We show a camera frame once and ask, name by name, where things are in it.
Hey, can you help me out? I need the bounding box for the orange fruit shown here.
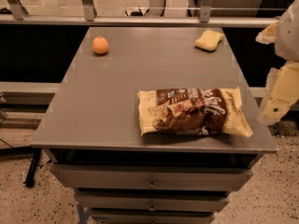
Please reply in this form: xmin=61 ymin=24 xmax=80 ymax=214
xmin=92 ymin=36 xmax=108 ymax=55

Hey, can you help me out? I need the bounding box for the brown chip bag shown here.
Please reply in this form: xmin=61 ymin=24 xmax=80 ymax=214
xmin=137 ymin=88 xmax=253 ymax=137

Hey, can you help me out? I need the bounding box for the yellow sponge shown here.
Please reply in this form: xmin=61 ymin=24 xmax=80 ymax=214
xmin=194 ymin=30 xmax=224 ymax=51

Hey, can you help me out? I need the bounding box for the metal railing frame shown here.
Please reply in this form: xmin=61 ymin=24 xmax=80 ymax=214
xmin=0 ymin=0 xmax=276 ymax=28

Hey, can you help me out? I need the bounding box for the bottom grey drawer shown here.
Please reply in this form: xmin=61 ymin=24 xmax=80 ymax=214
xmin=91 ymin=209 xmax=214 ymax=224

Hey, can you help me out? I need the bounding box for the black stand leg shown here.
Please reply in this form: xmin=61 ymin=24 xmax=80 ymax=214
xmin=24 ymin=148 xmax=41 ymax=188

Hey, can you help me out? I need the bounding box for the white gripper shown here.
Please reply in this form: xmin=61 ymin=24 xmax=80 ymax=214
xmin=255 ymin=0 xmax=299 ymax=125

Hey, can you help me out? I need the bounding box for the middle grey drawer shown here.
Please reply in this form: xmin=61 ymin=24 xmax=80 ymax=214
xmin=75 ymin=191 xmax=229 ymax=213

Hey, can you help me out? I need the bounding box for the grey drawer cabinet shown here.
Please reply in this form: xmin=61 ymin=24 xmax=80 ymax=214
xmin=33 ymin=27 xmax=277 ymax=224

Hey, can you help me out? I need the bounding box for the grey drawer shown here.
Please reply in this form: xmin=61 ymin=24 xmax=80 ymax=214
xmin=50 ymin=164 xmax=253 ymax=191
xmin=75 ymin=191 xmax=229 ymax=213
xmin=91 ymin=209 xmax=214 ymax=224

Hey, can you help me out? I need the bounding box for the top grey drawer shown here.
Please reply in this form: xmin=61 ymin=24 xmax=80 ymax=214
xmin=50 ymin=164 xmax=253 ymax=191

